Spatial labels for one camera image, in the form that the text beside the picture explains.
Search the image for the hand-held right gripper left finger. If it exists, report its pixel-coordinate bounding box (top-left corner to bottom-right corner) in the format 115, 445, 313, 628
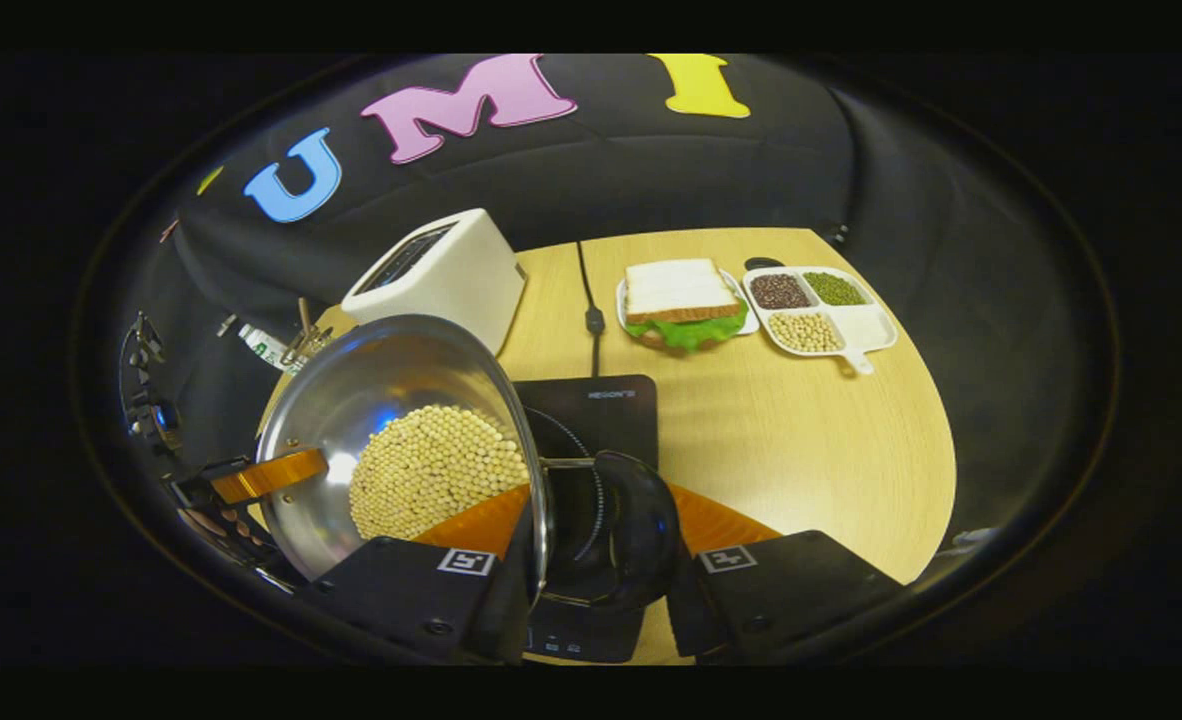
296, 485, 537, 666

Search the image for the white divided dish of beans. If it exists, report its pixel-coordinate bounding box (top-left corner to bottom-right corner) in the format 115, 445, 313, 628
741, 264, 898, 376

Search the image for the wire mesh basket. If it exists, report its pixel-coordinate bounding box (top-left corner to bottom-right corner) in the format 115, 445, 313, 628
286, 297, 337, 371

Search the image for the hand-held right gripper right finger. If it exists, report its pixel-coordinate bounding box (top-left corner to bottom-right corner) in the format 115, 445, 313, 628
666, 483, 907, 666

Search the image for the steel pot with black handles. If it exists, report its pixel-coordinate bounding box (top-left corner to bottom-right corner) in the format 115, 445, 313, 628
254, 314, 684, 613

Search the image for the sandwich with lettuce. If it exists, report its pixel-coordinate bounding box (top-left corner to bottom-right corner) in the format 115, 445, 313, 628
623, 258, 750, 353

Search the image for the white bottle with green label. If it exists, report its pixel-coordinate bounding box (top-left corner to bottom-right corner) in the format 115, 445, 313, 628
238, 322, 297, 373

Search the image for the black backdrop cloth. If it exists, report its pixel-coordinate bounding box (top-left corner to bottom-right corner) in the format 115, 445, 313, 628
116, 55, 1117, 561

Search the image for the black induction cooktop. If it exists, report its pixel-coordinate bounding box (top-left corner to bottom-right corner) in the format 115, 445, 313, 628
511, 375, 660, 665

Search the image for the black power cable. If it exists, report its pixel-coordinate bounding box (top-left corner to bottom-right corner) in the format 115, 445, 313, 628
576, 241, 607, 378

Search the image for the small white plate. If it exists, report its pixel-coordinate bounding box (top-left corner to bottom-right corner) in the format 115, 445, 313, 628
616, 268, 760, 346

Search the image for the pile of soybeans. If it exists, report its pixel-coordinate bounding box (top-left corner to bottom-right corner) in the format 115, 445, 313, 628
349, 404, 532, 541

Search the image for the white toaster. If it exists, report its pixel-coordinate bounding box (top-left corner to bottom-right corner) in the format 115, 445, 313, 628
341, 208, 528, 356

